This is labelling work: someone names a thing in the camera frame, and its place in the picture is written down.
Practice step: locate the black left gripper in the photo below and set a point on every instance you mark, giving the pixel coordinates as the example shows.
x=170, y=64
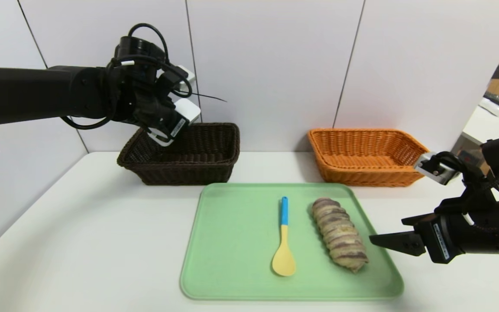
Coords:
x=177, y=126

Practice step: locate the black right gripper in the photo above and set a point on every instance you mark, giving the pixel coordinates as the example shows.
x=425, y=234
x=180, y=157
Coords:
x=438, y=241

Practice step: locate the white rectangular case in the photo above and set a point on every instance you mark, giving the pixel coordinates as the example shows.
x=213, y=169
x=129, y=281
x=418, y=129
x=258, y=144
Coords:
x=189, y=110

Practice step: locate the twisted purple swirl bread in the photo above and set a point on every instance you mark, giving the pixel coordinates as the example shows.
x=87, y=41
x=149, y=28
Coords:
x=338, y=234

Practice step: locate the black and orange left arm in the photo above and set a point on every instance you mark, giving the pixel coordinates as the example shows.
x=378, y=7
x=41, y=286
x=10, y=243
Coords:
x=37, y=93

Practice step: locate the dark brown wicker basket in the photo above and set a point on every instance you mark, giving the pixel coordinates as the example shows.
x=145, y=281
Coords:
x=197, y=169

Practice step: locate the orange wicker basket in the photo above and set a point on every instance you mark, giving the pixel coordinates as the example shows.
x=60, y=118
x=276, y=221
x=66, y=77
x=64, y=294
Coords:
x=362, y=173

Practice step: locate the white side table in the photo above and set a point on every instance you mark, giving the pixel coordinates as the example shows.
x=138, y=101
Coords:
x=483, y=128

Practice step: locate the black keyboard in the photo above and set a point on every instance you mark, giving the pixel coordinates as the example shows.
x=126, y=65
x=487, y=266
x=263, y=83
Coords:
x=494, y=99

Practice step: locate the light green plastic tray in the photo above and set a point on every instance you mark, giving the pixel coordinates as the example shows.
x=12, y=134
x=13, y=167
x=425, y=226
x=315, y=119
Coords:
x=241, y=277

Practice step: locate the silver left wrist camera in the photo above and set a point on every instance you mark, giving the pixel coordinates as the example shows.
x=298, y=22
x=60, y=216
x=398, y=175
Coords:
x=186, y=78

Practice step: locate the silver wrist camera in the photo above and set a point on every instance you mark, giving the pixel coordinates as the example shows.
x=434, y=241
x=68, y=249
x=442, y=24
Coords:
x=186, y=78
x=431, y=169

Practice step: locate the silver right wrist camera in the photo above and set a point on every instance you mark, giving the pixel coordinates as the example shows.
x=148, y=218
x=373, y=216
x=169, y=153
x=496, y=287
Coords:
x=431, y=169

